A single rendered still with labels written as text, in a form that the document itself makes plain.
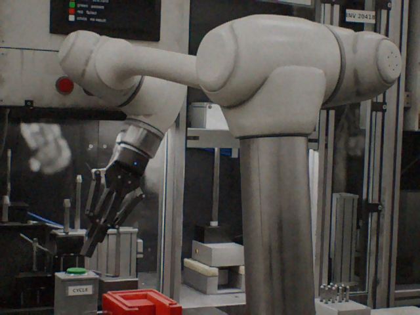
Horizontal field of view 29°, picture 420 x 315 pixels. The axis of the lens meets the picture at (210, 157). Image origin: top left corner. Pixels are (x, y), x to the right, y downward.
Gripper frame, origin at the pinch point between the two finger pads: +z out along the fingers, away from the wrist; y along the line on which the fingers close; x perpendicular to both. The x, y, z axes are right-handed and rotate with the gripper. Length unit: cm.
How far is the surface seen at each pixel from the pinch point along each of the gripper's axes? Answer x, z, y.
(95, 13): -6.5, -44.4, 18.9
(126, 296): -8.5, 7.4, -15.8
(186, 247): -55, -14, -48
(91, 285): -0.5, 8.5, -4.1
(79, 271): -1.5, 6.8, -0.7
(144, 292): -8.8, 4.8, -19.6
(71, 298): -1.0, 12.4, -1.4
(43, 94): -10.5, -24.2, 20.2
